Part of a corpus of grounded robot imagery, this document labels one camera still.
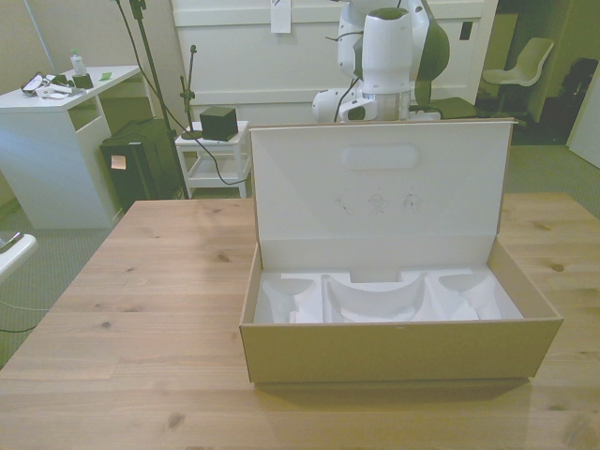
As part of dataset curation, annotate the black cube device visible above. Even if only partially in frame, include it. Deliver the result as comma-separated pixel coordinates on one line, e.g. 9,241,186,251
199,106,236,141

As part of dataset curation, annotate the white moulded box insert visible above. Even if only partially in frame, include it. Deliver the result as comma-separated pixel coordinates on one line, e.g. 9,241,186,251
253,267,525,325

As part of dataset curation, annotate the black cable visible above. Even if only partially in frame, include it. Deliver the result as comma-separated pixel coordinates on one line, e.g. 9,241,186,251
189,122,254,185

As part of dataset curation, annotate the white desk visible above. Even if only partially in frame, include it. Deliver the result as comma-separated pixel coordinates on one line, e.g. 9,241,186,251
0,65,156,231

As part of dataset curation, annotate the black computer tower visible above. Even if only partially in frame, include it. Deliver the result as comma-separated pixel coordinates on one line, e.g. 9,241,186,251
98,118,184,214

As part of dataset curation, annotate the white rounded furniture edge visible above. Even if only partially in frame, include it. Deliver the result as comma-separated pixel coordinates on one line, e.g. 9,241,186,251
0,230,38,285

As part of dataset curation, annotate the white swivel chair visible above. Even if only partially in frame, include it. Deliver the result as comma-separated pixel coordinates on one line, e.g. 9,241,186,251
479,37,555,124

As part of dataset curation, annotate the small white side table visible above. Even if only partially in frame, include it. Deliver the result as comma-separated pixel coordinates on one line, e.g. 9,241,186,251
174,120,253,200

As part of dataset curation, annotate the black tripod stand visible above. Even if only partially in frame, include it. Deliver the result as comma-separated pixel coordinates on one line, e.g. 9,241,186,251
110,0,185,198

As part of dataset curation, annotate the white paper sheet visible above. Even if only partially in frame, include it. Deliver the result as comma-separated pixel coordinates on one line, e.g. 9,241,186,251
270,0,292,35

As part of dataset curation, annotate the brown cardboard box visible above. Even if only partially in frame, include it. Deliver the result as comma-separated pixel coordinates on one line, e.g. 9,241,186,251
238,118,563,386

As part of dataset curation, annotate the black microphone stand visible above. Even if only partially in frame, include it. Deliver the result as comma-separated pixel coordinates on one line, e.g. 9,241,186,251
179,44,204,142

